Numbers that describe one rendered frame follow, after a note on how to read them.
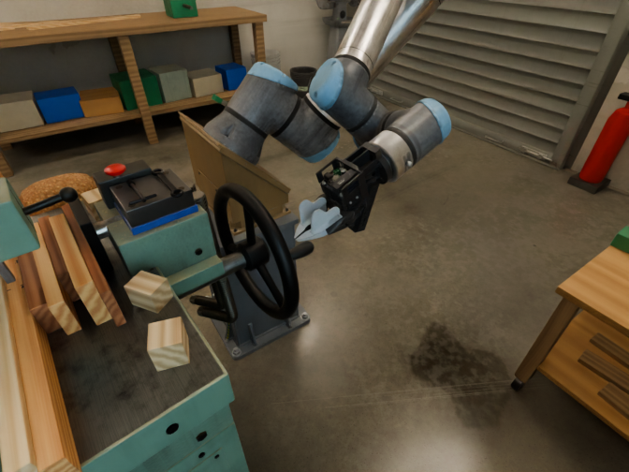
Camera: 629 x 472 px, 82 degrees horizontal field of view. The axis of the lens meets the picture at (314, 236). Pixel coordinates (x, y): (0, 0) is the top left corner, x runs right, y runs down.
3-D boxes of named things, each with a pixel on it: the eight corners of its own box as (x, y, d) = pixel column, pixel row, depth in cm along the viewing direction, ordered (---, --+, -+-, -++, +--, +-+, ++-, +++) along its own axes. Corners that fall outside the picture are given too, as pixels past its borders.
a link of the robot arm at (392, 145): (381, 159, 76) (416, 178, 70) (364, 173, 75) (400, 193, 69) (374, 124, 69) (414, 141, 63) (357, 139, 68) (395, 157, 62)
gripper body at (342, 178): (311, 174, 64) (359, 137, 67) (323, 207, 71) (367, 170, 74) (339, 193, 60) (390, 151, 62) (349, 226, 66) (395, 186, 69)
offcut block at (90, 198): (116, 213, 67) (109, 196, 64) (96, 221, 65) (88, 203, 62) (107, 204, 69) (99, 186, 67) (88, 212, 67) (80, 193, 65)
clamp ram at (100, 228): (153, 254, 57) (137, 206, 52) (104, 274, 54) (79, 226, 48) (136, 227, 63) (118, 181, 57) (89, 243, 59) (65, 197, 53)
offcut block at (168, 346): (157, 345, 45) (148, 323, 42) (188, 337, 46) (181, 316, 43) (156, 372, 42) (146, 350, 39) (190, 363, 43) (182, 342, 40)
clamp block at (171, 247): (218, 256, 62) (209, 213, 56) (138, 292, 55) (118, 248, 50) (183, 216, 71) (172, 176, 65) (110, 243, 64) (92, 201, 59)
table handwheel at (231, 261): (214, 182, 81) (256, 295, 89) (121, 214, 71) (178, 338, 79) (273, 173, 57) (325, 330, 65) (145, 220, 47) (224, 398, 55)
